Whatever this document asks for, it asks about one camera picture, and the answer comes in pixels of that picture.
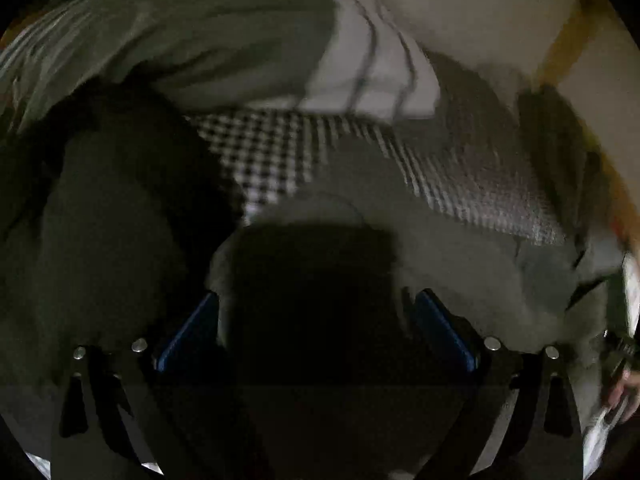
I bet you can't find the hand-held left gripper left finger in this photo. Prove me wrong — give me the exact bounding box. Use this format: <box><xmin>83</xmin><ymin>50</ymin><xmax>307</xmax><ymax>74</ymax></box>
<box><xmin>50</xmin><ymin>291</ymin><xmax>222</xmax><ymax>480</ymax></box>

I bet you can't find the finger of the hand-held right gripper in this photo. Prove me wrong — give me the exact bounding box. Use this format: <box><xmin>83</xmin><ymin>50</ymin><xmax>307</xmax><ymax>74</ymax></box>
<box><xmin>602</xmin><ymin>329</ymin><xmax>640</xmax><ymax>377</ymax></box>

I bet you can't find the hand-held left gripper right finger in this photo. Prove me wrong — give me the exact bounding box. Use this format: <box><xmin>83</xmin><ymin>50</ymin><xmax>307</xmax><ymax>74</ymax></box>
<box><xmin>414</xmin><ymin>289</ymin><xmax>586</xmax><ymax>480</ymax></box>

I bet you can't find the grey zip hoodie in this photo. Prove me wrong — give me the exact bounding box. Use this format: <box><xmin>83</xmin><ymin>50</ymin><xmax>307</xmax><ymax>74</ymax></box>
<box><xmin>207</xmin><ymin>135</ymin><xmax>626</xmax><ymax>480</ymax></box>

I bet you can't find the person's right hand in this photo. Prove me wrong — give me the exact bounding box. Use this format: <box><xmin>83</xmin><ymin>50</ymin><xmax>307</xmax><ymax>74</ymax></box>
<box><xmin>602</xmin><ymin>362</ymin><xmax>640</xmax><ymax>423</ymax></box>

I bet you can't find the black cloth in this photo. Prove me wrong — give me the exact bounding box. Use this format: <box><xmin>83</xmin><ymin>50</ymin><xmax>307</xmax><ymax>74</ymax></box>
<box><xmin>0</xmin><ymin>80</ymin><xmax>246</xmax><ymax>461</ymax></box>

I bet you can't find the black white checkered bed sheet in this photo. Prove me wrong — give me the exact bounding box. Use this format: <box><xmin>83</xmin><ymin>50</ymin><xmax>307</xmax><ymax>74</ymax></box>
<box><xmin>0</xmin><ymin>10</ymin><xmax>568</xmax><ymax>248</ymax></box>

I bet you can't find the dark patterned cloth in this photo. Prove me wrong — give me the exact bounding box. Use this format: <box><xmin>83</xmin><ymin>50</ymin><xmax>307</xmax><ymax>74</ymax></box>
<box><xmin>425</xmin><ymin>52</ymin><xmax>526</xmax><ymax>161</ymax></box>

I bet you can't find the grey white striped cloth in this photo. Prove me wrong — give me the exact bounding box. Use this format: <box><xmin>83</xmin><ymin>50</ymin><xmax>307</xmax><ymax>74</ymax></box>
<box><xmin>295</xmin><ymin>0</ymin><xmax>442</xmax><ymax>122</ymax></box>

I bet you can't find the grey duvet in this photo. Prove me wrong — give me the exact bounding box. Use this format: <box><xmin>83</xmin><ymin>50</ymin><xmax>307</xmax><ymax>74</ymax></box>
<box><xmin>10</xmin><ymin>0</ymin><xmax>346</xmax><ymax>117</ymax></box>

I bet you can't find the wooden bunk bed frame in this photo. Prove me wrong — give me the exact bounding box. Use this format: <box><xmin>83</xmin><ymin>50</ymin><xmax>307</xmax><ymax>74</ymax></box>
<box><xmin>540</xmin><ymin>0</ymin><xmax>640</xmax><ymax>241</ymax></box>

